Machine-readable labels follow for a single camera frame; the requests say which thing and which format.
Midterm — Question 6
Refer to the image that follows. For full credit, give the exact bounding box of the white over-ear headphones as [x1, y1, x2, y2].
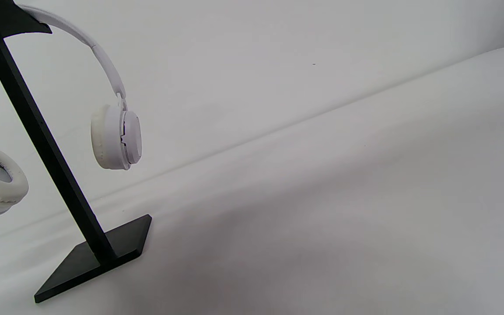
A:
[0, 4, 142, 217]

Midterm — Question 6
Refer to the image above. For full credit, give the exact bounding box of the black headphone stand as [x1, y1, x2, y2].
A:
[0, 0, 153, 304]

